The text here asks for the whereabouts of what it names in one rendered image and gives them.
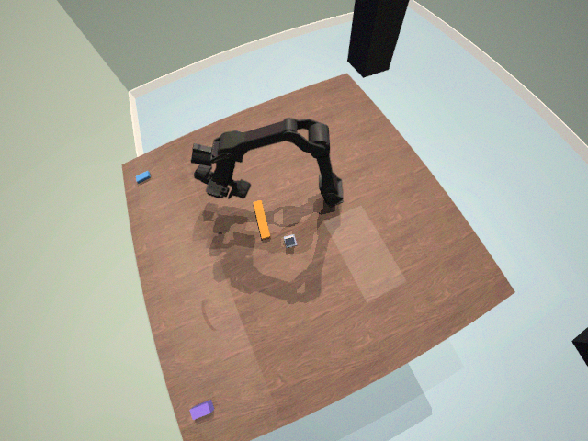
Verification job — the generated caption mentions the blue rectangular block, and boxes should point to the blue rectangular block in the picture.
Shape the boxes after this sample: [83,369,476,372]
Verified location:
[136,171,151,183]

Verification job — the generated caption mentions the purple rectangular block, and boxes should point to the purple rectangular block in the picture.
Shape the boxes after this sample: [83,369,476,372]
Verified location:
[189,400,214,420]

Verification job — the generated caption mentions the orange bar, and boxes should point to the orange bar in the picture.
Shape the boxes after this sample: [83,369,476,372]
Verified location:
[254,200,271,240]

